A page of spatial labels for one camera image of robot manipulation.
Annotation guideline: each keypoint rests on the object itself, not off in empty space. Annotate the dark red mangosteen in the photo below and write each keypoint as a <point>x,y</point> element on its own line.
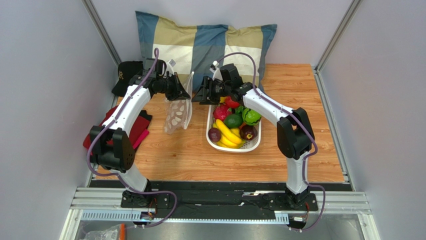
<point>248,132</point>

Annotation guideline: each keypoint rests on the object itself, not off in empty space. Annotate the pink dragon fruit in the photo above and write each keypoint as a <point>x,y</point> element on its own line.
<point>221,112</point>

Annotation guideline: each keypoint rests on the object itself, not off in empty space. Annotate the black mounting base plate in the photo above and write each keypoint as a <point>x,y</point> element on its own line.
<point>214,200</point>

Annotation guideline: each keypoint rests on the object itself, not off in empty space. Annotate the red folded cloth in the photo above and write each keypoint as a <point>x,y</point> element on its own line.
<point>138,133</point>

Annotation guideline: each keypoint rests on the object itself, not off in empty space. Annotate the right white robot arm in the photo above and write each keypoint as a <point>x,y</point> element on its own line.
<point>295,136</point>

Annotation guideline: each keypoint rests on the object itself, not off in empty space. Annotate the dark purple plum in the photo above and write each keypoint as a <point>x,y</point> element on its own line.
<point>214,135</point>

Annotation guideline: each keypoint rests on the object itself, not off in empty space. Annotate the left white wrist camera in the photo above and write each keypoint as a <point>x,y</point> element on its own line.
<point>169,70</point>

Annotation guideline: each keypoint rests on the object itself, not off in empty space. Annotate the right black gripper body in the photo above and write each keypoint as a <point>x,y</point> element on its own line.
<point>210,89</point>

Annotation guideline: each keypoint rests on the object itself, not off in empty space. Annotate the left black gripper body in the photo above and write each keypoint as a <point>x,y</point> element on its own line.
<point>169,86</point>

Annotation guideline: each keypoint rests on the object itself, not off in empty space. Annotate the white plastic fruit basket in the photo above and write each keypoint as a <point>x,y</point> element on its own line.
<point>248,146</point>

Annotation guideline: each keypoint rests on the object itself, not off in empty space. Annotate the crumpled plastic packet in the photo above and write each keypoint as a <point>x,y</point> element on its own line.
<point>116,232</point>

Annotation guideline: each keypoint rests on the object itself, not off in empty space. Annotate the green leafy lettuce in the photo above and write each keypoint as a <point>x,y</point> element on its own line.
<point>239,110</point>

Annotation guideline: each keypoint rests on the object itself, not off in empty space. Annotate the red apple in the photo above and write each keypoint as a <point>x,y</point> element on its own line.
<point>231,103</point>

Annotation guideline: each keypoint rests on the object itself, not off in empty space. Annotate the clear dotted zip bag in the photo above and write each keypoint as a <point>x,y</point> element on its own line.
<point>179,112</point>

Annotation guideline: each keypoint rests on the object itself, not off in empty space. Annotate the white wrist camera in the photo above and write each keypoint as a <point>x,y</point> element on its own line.
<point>169,70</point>
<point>214,68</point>

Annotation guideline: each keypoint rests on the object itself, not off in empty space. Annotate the small green watermelon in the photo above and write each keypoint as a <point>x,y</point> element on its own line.
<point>250,117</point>

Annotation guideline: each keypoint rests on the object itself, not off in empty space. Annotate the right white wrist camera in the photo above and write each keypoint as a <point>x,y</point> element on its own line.
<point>214,68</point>

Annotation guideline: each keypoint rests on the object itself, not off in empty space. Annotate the black baseball cap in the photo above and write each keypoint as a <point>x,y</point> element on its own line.
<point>126,70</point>

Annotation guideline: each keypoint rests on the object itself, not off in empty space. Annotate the aluminium rail frame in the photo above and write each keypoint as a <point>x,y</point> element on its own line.
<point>345,214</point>

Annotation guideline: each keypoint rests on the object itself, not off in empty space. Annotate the yellow banana bunch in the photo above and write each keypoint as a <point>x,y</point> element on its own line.
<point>228,139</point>

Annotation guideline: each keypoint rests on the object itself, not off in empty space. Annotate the green avocado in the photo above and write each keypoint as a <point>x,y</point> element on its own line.
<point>233,121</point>

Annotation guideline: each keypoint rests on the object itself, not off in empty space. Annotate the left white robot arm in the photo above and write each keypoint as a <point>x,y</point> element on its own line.
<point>110,145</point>

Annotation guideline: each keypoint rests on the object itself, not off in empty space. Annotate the checked blue beige pillow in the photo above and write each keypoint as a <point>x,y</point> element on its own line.
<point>195,47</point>

